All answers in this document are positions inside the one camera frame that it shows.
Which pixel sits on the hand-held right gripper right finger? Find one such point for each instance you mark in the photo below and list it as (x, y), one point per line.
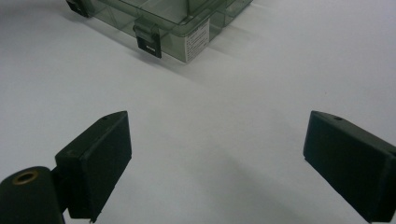
(351, 165)

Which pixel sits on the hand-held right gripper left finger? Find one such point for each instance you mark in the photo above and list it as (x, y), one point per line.
(93, 165)

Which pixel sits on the transparent grey compartment box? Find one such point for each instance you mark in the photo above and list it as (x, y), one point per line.
(174, 21)

